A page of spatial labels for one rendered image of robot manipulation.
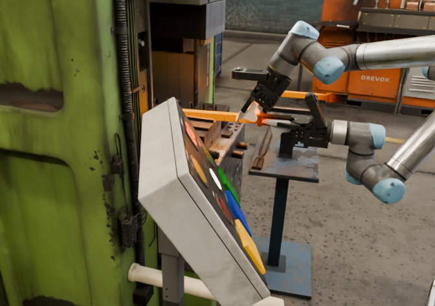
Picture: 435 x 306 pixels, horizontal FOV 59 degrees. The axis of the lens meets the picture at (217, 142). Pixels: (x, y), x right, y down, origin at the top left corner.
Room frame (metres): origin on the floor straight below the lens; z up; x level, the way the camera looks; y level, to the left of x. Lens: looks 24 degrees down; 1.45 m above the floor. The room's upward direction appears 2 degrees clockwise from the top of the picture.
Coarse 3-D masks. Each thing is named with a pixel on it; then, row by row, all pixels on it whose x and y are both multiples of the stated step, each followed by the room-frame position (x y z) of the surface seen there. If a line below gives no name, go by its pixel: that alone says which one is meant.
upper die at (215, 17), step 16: (224, 0) 1.27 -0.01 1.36; (160, 16) 1.13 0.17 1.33; (176, 16) 1.11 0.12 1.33; (192, 16) 1.10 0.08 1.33; (208, 16) 1.11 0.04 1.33; (224, 16) 1.27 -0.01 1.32; (160, 32) 1.13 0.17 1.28; (176, 32) 1.11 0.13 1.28; (192, 32) 1.10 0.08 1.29; (208, 32) 1.12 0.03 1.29
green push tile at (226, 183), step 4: (220, 168) 0.77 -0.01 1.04; (220, 172) 0.76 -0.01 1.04; (220, 176) 0.74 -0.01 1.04; (224, 176) 0.75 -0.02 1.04; (224, 180) 0.72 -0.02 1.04; (228, 180) 0.76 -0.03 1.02; (224, 184) 0.71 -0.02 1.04; (228, 184) 0.72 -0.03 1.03; (228, 188) 0.71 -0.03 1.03; (232, 188) 0.76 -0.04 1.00; (232, 192) 0.72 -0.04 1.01; (232, 196) 0.71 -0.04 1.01; (236, 196) 0.75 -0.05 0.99; (236, 200) 0.71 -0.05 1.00
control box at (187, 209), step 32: (160, 128) 0.66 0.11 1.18; (192, 128) 0.77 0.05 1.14; (160, 160) 0.53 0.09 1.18; (192, 160) 0.53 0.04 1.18; (160, 192) 0.45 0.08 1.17; (192, 192) 0.46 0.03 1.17; (224, 192) 0.66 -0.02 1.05; (160, 224) 0.45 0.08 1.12; (192, 224) 0.46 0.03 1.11; (224, 224) 0.47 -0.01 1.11; (192, 256) 0.46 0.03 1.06; (224, 256) 0.47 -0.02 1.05; (224, 288) 0.47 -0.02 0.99; (256, 288) 0.48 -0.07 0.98
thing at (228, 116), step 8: (184, 112) 1.22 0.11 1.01; (192, 112) 1.22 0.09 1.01; (200, 112) 1.22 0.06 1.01; (208, 112) 1.22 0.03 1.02; (216, 112) 1.21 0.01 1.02; (224, 112) 1.21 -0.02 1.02; (224, 120) 1.19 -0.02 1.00; (232, 120) 1.18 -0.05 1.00; (240, 120) 1.17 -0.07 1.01; (248, 120) 1.17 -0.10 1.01; (256, 120) 1.16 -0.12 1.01
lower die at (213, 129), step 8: (192, 120) 1.20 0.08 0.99; (200, 120) 1.20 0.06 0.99; (208, 120) 1.19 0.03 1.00; (216, 120) 1.22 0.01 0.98; (200, 128) 1.14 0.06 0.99; (208, 128) 1.14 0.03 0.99; (216, 128) 1.23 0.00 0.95; (200, 136) 1.10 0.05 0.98; (208, 136) 1.14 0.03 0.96; (216, 136) 1.23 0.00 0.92; (208, 144) 1.14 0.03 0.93
